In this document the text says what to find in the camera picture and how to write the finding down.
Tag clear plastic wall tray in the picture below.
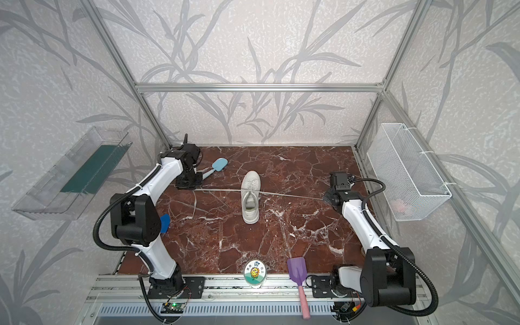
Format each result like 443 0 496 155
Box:
12 127 133 221

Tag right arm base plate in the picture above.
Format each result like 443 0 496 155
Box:
306 274 362 299

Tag white sneaker shoe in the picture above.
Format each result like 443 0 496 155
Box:
240 171 261 224

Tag white wire mesh basket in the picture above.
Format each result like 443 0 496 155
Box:
367 123 452 222

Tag right circuit board with wires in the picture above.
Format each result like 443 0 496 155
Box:
330 301 363 316

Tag purple pink toy shovel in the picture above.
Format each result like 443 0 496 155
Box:
287 257 311 320

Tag blue wooden handled spatula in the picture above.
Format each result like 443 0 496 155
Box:
160 214 171 234

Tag light blue silicone spatula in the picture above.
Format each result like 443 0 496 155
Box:
203 158 228 180

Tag green circuit board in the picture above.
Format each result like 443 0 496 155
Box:
161 302 187 315

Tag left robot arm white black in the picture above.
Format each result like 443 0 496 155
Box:
93 142 203 291

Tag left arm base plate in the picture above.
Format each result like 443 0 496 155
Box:
147 276 206 299

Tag pink item in basket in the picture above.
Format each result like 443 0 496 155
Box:
391 199 409 215

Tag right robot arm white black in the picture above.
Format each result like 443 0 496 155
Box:
323 171 440 317

